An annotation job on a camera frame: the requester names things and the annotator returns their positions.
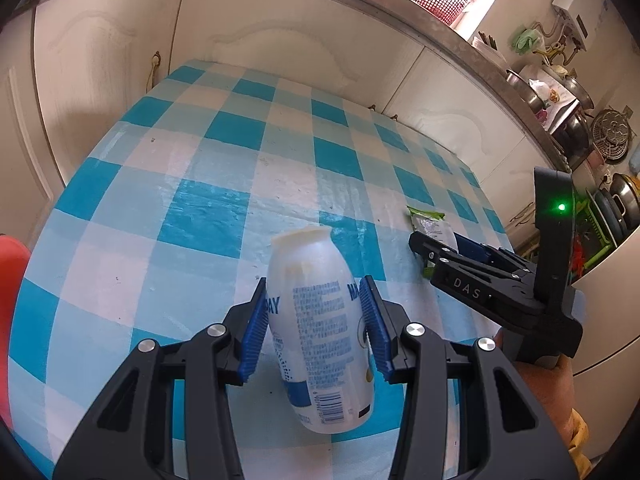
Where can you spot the white plastic bottle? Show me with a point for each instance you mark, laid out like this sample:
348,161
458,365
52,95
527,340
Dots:
320,320

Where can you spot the round metal steamer tray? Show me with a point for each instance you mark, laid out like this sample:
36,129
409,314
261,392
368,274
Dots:
614,134

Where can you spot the green plastic rack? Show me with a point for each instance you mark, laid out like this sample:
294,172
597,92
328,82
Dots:
600,255

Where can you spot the white appliance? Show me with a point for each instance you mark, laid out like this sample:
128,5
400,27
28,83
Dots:
610,320

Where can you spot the white wall water heater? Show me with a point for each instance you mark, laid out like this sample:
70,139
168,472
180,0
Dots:
582,0

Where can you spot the blue white checked tablecloth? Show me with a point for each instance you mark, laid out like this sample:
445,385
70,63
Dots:
210,210

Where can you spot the metal bowl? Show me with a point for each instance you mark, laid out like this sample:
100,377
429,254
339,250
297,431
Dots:
520,90

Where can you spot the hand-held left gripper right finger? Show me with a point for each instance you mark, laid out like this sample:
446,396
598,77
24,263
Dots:
375,330

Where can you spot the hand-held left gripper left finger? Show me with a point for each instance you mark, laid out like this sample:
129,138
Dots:
255,330

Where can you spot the flowered plastic bag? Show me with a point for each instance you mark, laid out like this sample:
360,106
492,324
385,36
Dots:
545,90

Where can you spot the green cloth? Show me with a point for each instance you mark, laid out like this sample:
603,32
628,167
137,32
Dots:
525,40

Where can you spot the person's right hand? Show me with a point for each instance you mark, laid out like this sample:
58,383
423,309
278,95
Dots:
545,395

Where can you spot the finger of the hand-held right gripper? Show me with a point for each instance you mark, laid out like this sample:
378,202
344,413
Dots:
470,249
465,282

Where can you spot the green snack wrapper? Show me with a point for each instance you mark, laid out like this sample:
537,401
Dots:
435,230

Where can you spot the red plastic bucket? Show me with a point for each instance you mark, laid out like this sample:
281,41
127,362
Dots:
12,280

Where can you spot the metal pan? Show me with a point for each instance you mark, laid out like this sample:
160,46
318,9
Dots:
627,200

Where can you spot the metal cooking pot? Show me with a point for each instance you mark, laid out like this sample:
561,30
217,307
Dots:
572,125

